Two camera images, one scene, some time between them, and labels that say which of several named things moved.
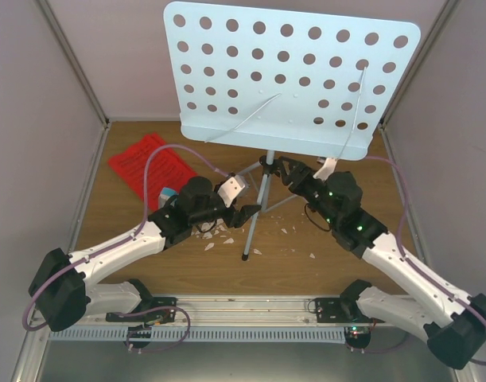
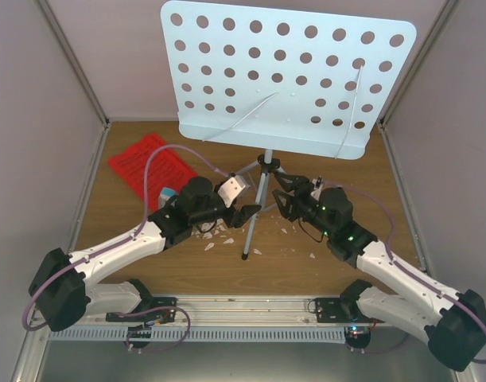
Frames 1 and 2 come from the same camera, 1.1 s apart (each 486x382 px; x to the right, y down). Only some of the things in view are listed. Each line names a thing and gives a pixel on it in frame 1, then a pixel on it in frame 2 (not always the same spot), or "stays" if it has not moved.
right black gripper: [301, 169] to [301, 187]
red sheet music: [149, 143] stays
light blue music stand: [294, 83] stays
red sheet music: [168, 170] stays
